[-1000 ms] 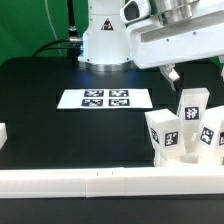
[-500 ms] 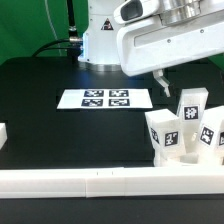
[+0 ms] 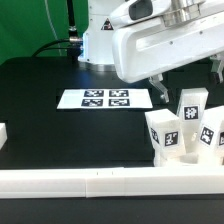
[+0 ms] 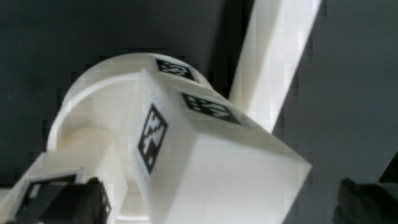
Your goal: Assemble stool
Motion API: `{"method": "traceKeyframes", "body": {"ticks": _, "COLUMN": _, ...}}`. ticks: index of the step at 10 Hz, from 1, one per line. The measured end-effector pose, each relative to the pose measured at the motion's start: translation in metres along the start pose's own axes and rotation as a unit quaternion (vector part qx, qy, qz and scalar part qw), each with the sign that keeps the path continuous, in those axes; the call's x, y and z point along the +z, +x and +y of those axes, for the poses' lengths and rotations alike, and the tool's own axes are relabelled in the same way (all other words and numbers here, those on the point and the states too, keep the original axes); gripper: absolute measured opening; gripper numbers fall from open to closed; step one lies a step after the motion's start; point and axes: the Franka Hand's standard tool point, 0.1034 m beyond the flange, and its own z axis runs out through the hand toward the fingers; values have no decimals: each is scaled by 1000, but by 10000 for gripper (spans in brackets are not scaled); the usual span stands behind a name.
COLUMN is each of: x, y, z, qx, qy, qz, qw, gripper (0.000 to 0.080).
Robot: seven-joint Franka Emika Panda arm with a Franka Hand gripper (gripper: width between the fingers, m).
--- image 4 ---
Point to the white stool leg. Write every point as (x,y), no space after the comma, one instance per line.
(75,163)
(219,172)

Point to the white U-shaped fence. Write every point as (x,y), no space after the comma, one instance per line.
(276,38)

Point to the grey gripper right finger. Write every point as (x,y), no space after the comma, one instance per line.
(366,203)

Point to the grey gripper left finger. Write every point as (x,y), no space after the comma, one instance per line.
(62,202)

